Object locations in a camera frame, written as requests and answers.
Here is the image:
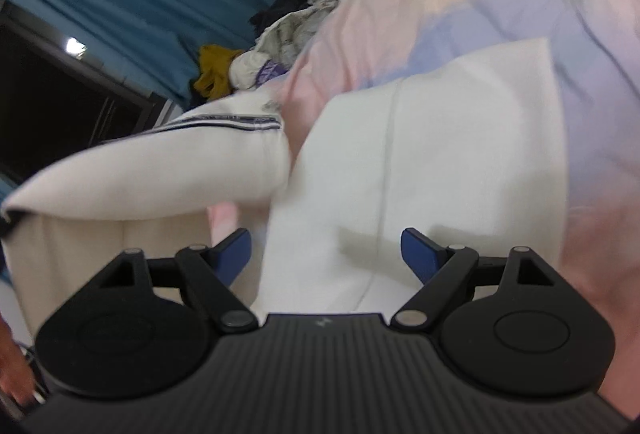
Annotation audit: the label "grey crumpled cloth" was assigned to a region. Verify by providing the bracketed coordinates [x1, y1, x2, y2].
[257, 0, 343, 70]

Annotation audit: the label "person's left hand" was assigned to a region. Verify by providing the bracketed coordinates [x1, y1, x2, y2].
[0, 314, 48, 410]

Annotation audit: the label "pastel tie-dye duvet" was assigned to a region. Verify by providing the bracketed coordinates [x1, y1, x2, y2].
[207, 0, 640, 410]

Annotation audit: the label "white garment with purple print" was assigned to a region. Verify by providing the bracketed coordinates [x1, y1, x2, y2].
[229, 49, 288, 92]

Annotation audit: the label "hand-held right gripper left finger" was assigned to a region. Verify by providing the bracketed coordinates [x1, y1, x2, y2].
[95, 228, 259, 334]

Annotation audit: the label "dark window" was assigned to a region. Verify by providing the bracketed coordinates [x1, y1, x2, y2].
[0, 0, 168, 187]

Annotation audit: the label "white pants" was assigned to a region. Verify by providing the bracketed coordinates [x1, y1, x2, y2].
[0, 37, 568, 345]

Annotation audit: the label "mustard yellow garment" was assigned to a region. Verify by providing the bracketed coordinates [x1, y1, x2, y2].
[192, 44, 243, 100]

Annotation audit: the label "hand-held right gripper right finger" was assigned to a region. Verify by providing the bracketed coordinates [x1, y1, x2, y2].
[390, 227, 556, 330]

